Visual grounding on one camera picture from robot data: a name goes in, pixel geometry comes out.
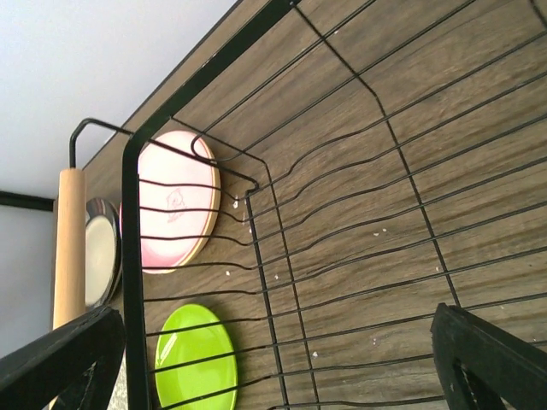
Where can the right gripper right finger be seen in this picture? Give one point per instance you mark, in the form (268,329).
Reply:
(481,366)

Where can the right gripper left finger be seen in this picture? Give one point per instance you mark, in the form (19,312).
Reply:
(73,367)

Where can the green plate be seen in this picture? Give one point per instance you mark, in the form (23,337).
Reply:
(195,367)

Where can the glossy black plate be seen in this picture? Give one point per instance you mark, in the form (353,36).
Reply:
(99,206)

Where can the orange plate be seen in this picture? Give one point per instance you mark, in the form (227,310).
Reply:
(196,200)

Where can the pink plate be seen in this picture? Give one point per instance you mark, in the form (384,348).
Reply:
(159,175)

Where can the speckled grey large plate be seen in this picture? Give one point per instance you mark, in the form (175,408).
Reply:
(118,399)

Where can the left wooden rack handle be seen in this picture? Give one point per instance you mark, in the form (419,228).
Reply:
(69,284)

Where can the black cage frame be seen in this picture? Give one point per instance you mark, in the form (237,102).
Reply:
(17,200)

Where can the black wire dish rack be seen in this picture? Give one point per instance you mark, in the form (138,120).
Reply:
(377,158)

